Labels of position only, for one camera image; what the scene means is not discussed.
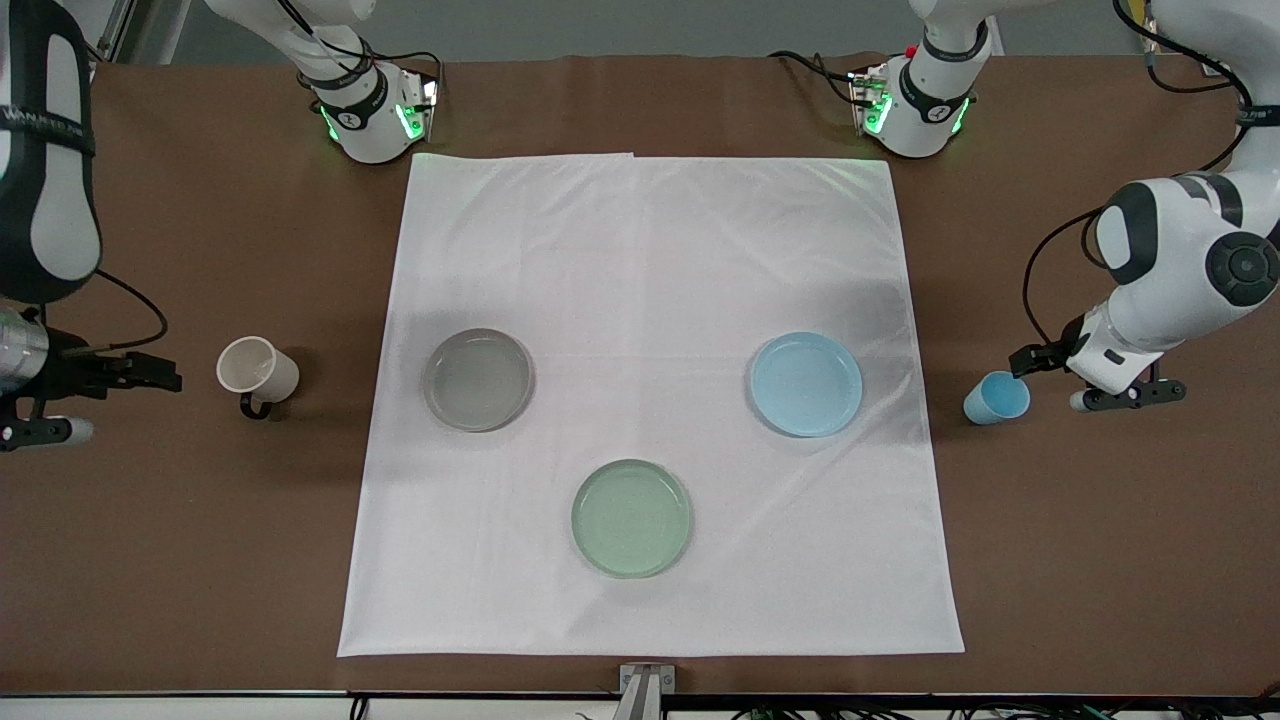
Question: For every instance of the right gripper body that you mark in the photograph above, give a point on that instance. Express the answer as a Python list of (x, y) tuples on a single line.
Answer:
[(72, 374)]

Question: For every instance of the blue cup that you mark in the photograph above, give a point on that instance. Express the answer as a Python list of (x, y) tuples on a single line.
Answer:
[(996, 398)]

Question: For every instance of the white mug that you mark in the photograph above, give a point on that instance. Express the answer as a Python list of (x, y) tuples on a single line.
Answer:
[(256, 370)]

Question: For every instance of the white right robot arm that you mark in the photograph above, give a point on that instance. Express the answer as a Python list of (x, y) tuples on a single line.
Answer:
[(50, 200)]

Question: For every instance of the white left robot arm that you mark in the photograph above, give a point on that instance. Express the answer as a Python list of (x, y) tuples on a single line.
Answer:
[(1180, 250)]

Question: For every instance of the blue plate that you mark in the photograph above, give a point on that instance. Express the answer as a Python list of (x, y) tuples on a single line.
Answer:
[(806, 384)]

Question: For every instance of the gray plate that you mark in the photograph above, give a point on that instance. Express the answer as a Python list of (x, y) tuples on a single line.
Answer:
[(478, 380)]

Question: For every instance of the green plate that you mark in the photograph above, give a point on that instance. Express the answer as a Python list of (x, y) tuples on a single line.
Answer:
[(631, 518)]

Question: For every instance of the white cloth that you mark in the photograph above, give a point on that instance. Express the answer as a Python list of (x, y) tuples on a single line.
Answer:
[(650, 260)]

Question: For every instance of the grey metal bracket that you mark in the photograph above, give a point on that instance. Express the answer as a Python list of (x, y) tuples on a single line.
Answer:
[(645, 690)]

